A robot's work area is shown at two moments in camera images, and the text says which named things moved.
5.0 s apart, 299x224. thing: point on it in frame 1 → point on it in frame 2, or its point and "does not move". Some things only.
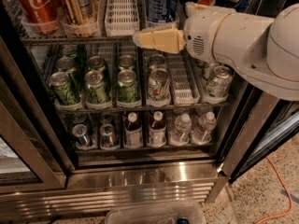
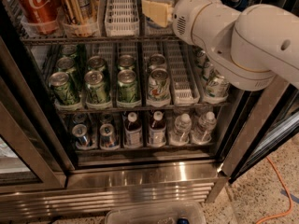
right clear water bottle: [202, 134] does not move
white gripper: [200, 32] → [183, 16]
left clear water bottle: [182, 129] does not move
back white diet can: [158, 62] does not move
